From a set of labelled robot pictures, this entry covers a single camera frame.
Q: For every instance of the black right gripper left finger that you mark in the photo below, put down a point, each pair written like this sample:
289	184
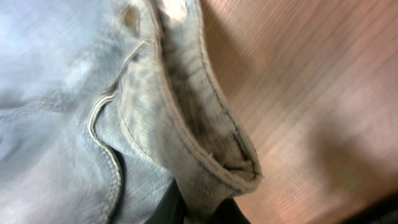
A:
171	208

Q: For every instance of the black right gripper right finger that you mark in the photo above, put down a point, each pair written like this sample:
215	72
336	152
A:
228	212

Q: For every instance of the light blue denim shorts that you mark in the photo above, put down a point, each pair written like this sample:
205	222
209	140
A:
106	105

